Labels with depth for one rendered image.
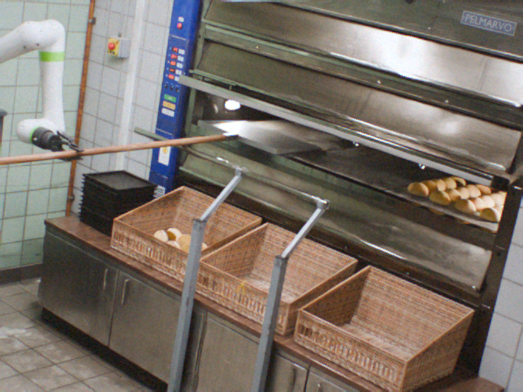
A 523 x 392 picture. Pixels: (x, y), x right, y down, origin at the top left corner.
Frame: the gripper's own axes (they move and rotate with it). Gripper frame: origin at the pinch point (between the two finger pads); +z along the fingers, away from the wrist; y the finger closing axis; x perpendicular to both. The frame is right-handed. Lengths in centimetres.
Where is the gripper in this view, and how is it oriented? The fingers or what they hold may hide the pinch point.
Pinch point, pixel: (76, 152)
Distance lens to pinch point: 423.0
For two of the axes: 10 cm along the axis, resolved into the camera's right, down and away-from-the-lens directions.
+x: -6.6, 1.0, -7.4
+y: -1.7, 9.5, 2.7
